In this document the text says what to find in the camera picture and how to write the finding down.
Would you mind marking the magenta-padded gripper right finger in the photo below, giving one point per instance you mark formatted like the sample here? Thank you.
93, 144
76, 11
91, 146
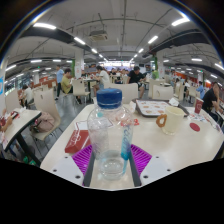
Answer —
156, 168

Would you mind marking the person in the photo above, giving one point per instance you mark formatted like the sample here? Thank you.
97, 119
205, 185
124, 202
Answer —
27, 95
66, 83
103, 77
59, 76
200, 90
155, 74
136, 77
209, 98

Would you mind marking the dark tray with paper liner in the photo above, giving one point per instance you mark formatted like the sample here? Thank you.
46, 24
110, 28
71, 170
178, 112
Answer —
151, 107

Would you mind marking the ceiling air conditioner unit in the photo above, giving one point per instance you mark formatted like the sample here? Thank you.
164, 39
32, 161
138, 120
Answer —
98, 35

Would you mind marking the flat round red coaster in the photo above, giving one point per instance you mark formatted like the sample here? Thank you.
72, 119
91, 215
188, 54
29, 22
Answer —
195, 127

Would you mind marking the pink bag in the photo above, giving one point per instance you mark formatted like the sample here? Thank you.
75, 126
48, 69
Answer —
45, 121

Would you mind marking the red sauce packet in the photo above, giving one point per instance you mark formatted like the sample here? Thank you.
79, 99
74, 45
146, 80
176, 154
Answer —
136, 122

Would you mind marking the cream dining table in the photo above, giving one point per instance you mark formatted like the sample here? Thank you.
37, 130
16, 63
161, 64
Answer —
21, 123

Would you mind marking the clear blue-capped water bottle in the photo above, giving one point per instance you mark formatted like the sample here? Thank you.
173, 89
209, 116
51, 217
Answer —
110, 136

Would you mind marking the colourful sticker sheet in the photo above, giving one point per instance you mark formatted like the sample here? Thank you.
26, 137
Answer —
200, 118

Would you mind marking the red cardboard box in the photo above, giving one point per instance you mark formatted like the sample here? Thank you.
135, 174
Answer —
76, 141

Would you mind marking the group of beige chairs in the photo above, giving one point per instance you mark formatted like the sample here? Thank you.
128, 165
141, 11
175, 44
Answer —
46, 103

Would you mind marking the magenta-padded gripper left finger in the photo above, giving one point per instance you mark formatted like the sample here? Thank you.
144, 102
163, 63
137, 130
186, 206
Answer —
65, 170

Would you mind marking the group of ceiling lights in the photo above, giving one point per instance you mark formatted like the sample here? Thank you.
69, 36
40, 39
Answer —
44, 25

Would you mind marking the white printed card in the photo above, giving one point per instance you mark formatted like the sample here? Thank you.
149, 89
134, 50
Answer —
81, 125

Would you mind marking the red paper cup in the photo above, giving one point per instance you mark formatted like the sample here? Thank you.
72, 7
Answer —
199, 106

